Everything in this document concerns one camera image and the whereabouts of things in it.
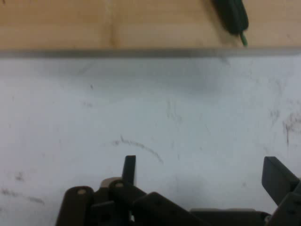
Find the dark green cucumber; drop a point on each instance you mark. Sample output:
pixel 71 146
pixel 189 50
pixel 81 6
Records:
pixel 232 16

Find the wooden cutting board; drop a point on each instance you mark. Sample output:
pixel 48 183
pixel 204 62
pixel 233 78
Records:
pixel 94 23

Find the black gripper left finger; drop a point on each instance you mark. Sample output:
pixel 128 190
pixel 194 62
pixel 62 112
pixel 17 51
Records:
pixel 117 202

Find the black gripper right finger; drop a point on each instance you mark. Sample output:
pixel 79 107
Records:
pixel 277 181

